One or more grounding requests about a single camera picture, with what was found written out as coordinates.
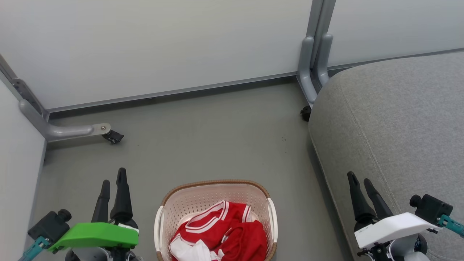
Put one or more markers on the teal camera bracket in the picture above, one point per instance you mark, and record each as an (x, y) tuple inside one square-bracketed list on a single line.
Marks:
[(34, 249), (452, 224)]

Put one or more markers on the red and white jersey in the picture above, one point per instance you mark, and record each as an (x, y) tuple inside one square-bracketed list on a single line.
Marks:
[(235, 233)]

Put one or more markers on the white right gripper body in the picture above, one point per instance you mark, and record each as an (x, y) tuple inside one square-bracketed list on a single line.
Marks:
[(393, 226)]

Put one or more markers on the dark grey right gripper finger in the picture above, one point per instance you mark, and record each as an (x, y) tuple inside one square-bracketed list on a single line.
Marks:
[(378, 204), (360, 204)]

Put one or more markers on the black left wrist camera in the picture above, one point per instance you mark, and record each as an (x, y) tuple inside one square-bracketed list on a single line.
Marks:
[(50, 226)]

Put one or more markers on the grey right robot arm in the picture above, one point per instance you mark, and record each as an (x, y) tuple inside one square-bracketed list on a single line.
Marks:
[(407, 248)]

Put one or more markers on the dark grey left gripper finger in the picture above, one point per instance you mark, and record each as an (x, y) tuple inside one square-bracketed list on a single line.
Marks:
[(122, 199), (102, 204)]

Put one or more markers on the white perforated laundry basket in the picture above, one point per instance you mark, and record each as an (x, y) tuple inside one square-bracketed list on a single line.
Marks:
[(203, 197)]

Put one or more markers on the black caster wheel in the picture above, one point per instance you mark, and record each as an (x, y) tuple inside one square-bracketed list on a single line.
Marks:
[(305, 113), (113, 136)]

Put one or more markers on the grey partition foot with bolt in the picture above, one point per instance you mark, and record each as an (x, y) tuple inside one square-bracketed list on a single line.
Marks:
[(61, 131)]

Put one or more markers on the teal right camera bracket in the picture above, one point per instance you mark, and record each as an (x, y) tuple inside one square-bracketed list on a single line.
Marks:
[(452, 224)]

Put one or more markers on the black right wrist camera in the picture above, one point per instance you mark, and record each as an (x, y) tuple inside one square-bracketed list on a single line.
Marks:
[(431, 208)]

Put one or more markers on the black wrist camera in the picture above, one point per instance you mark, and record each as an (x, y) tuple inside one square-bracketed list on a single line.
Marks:
[(50, 226), (431, 208)]

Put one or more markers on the teal left camera bracket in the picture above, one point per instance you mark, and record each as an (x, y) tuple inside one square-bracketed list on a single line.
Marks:
[(34, 249)]

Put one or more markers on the grey fabric sofa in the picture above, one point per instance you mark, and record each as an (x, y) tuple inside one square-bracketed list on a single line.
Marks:
[(398, 127)]

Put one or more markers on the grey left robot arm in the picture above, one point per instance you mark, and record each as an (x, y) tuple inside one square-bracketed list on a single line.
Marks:
[(90, 255)]

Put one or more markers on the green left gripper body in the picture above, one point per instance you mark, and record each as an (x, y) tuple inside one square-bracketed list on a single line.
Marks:
[(96, 233)]

